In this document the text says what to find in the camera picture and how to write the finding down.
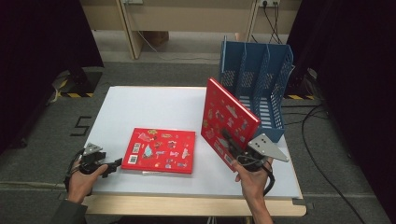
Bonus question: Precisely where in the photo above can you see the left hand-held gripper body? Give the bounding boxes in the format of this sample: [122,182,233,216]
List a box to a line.
[78,142,108,175]

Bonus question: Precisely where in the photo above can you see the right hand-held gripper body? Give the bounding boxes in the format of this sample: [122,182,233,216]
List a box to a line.
[235,133,290,174]

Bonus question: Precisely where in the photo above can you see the red sticker-print book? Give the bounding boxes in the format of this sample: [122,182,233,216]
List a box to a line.
[200,77,262,173]
[120,127,197,175]

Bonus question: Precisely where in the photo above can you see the blue plastic file rack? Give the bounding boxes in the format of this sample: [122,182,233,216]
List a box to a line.
[218,40,295,144]

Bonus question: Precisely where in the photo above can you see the person's left hand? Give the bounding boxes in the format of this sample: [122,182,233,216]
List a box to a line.
[65,161,109,205]

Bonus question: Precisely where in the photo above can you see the person's right hand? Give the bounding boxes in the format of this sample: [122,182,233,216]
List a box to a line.
[232,157,276,203]

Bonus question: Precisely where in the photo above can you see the black stand base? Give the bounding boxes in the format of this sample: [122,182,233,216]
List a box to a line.
[66,66,105,94]

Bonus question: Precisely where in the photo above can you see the black curtain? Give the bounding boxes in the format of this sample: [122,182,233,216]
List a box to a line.
[285,0,396,224]
[0,0,105,154]

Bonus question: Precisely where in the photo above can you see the cardboard box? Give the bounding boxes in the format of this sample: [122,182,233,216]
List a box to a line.
[143,31,170,49]

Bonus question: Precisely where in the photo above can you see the left hand-held gripper cable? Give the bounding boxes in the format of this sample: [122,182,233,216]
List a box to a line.
[63,148,86,194]

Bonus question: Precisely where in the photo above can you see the hand-held gripper cable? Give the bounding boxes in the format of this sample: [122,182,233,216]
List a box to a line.
[235,154,276,198]
[63,148,86,194]

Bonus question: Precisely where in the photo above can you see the right hand-held gripper cable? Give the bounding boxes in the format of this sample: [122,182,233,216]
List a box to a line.
[235,154,276,198]

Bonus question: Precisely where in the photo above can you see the long black cable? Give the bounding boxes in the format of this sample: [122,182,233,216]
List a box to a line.
[281,104,368,224]

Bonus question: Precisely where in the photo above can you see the black plugged cables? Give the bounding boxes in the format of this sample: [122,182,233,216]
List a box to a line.
[251,2,285,45]

